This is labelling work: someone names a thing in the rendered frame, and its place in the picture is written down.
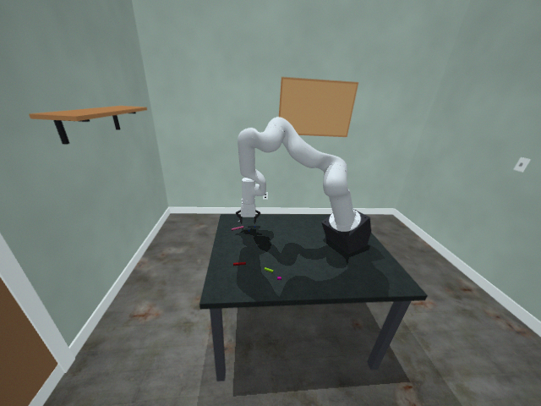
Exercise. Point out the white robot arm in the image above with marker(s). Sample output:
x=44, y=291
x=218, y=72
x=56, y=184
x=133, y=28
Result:
x=278, y=131

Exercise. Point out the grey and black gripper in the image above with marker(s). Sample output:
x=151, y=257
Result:
x=248, y=210

